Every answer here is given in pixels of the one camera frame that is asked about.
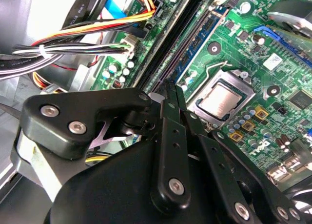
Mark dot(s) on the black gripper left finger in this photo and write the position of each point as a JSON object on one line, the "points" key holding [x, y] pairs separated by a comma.
{"points": [[73, 104]]}

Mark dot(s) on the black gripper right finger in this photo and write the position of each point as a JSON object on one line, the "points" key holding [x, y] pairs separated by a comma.
{"points": [[217, 158]]}

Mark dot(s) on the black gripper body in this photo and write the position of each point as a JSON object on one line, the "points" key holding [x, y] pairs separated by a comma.
{"points": [[109, 197]]}

